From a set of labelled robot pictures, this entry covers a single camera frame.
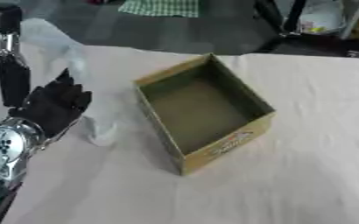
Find tan cardboard box green inside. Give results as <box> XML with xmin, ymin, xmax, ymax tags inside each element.
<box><xmin>131</xmin><ymin>52</ymin><xmax>278</xmax><ymax>177</ymax></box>

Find green white checked cloth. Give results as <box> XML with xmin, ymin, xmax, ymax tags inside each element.
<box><xmin>116</xmin><ymin>0</ymin><xmax>201</xmax><ymax>18</ymax></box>

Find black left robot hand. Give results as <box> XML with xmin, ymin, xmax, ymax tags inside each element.
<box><xmin>0</xmin><ymin>5</ymin><xmax>94</xmax><ymax>140</ymax></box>

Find white plastic bag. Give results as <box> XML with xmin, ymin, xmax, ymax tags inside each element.
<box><xmin>296</xmin><ymin>0</ymin><xmax>348</xmax><ymax>37</ymax></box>

